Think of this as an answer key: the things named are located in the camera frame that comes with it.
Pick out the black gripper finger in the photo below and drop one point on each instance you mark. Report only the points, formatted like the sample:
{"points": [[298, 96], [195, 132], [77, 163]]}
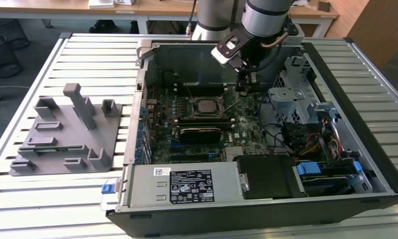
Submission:
{"points": [[253, 78], [243, 83]]}

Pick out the silver CPU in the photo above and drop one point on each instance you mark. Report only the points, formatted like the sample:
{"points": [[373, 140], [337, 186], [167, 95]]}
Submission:
{"points": [[207, 105]]}

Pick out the thin metal locking lever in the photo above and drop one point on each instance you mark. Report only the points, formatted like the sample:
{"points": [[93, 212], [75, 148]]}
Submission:
{"points": [[235, 105], [189, 90]]}

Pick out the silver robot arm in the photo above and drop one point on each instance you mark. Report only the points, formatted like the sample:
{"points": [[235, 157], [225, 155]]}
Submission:
{"points": [[219, 15]]}

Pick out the CPU socket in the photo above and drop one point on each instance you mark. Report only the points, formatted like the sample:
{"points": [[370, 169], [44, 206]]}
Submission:
{"points": [[195, 113]]}

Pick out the round coin cell battery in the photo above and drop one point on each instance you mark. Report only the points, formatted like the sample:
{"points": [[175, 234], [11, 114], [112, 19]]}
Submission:
{"points": [[243, 94]]}

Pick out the black RAM slot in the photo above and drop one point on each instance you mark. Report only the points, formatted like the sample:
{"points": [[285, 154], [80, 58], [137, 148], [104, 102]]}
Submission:
{"points": [[205, 118], [200, 85], [200, 91], [205, 127], [200, 88], [205, 121], [205, 124]]}

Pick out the silver metal drive cage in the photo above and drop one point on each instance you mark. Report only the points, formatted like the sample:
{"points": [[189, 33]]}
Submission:
{"points": [[294, 99]]}

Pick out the wooden desk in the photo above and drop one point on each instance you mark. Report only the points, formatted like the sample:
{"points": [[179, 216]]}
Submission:
{"points": [[312, 13], [53, 10]]}

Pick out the green motherboard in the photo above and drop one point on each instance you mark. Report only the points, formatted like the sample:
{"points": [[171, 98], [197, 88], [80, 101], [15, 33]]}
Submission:
{"points": [[249, 139]]}

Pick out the black graphics card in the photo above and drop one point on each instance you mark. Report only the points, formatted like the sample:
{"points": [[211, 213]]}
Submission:
{"points": [[200, 136]]}

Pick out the small brown box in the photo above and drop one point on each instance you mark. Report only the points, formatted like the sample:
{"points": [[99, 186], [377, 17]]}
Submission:
{"points": [[324, 6]]}

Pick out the silver chipset heatsink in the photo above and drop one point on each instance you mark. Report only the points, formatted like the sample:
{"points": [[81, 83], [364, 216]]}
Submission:
{"points": [[235, 151]]}

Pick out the black expansion slot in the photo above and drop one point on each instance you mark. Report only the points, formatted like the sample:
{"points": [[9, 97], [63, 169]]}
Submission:
{"points": [[189, 157]]}

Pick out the wooden cabinet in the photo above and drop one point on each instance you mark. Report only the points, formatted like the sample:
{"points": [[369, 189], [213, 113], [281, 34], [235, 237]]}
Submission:
{"points": [[374, 30]]}

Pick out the hard disk in blue carrier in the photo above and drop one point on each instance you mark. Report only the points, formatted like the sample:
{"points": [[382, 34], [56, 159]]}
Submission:
{"points": [[308, 169]]}

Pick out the small white printed box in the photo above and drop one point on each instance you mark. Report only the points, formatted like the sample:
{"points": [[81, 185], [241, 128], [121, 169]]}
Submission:
{"points": [[124, 2]]}

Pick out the blue bay release clip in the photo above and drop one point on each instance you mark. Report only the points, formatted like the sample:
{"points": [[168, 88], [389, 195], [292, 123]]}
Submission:
{"points": [[356, 167]]}

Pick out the silver power supply unit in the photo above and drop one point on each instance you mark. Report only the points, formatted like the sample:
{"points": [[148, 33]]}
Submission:
{"points": [[145, 184]]}

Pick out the white cardboard box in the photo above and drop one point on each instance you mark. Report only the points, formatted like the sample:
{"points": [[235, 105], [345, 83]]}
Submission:
{"points": [[101, 3]]}

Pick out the black PC case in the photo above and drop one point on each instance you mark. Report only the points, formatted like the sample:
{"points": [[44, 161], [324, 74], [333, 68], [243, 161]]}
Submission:
{"points": [[252, 219]]}

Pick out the grey parts rack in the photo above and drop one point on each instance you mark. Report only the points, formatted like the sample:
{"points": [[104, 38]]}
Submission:
{"points": [[69, 129]]}

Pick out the blue plastic latch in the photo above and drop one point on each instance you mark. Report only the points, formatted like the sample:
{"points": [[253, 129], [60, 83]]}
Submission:
{"points": [[108, 189]]}

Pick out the green RAM stick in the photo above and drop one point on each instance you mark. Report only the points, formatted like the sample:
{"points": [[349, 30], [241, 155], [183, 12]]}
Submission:
{"points": [[57, 149]]}

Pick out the black mesh waste bin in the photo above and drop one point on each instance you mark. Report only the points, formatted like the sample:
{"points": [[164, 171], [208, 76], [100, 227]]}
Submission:
{"points": [[16, 32], [1, 59]]}

